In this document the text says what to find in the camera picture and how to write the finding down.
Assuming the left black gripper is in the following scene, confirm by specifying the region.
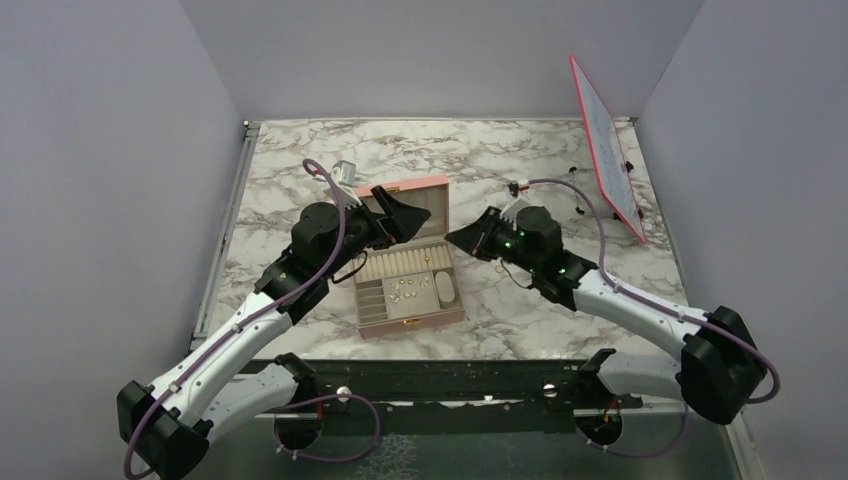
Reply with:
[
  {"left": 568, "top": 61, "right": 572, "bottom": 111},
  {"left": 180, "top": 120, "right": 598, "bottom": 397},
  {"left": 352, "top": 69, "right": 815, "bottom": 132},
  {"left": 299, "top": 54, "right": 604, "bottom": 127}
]
[{"left": 321, "top": 186, "right": 431, "bottom": 279}]

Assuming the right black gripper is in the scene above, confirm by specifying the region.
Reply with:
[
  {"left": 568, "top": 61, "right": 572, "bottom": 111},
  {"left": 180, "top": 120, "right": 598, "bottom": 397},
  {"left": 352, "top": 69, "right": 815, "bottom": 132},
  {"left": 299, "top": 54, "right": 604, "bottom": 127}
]
[{"left": 446, "top": 206, "right": 541, "bottom": 276}]

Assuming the pink jewelry box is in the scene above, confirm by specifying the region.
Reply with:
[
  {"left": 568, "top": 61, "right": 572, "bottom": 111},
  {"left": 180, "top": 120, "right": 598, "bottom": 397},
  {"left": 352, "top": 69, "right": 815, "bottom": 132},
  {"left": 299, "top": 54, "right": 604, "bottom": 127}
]
[{"left": 347, "top": 175, "right": 465, "bottom": 338}]

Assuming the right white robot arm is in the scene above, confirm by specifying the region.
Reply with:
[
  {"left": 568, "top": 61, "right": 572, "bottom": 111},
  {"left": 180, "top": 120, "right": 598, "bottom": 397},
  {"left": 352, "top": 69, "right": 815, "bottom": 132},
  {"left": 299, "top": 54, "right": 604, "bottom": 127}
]
[{"left": 445, "top": 206, "right": 767, "bottom": 425}]

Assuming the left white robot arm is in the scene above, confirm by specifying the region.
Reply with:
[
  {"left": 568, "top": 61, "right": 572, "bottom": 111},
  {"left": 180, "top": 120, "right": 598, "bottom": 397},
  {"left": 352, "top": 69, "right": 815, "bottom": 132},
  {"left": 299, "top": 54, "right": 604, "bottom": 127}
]
[{"left": 117, "top": 186, "right": 431, "bottom": 479}]

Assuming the beige watch pillow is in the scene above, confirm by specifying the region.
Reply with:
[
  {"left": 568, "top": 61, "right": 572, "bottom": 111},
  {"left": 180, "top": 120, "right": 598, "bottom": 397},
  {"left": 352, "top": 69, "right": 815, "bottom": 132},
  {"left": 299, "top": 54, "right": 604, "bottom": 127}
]
[{"left": 434, "top": 271, "right": 457, "bottom": 308}]

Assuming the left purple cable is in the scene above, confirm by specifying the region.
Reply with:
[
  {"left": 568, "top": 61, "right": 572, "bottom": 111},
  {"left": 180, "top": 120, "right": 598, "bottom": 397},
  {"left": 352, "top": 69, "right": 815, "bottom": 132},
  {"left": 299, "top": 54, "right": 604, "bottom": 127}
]
[{"left": 123, "top": 158, "right": 382, "bottom": 480}]

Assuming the purple cable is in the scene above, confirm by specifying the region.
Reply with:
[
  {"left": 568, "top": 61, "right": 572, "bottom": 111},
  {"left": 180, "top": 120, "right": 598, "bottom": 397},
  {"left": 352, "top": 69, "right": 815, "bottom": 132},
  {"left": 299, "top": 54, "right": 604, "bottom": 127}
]
[
  {"left": 123, "top": 158, "right": 382, "bottom": 480},
  {"left": 510, "top": 177, "right": 782, "bottom": 460}
]

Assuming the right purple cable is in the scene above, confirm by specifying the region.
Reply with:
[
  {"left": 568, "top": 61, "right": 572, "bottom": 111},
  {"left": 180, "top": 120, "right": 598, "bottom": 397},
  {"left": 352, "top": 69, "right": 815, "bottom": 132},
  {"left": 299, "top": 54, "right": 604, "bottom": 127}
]
[{"left": 510, "top": 177, "right": 782, "bottom": 460}]

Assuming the black metal base rail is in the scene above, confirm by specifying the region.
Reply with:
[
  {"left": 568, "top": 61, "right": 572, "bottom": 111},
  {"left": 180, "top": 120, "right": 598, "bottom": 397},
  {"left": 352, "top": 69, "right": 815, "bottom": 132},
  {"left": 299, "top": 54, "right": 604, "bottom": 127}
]
[{"left": 182, "top": 354, "right": 664, "bottom": 439}]

